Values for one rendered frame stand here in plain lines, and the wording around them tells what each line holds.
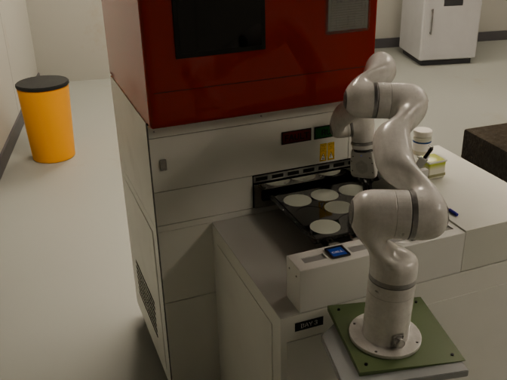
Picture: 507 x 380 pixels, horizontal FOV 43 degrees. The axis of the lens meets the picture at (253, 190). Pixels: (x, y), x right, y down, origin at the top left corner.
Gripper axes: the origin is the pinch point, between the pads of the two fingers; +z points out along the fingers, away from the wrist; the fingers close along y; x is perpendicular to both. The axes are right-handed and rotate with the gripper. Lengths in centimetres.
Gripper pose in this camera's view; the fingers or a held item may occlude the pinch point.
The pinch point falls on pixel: (367, 188)
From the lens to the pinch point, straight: 237.2
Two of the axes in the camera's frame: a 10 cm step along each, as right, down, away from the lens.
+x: 6.2, -3.5, 7.1
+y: 7.7, 1.2, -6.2
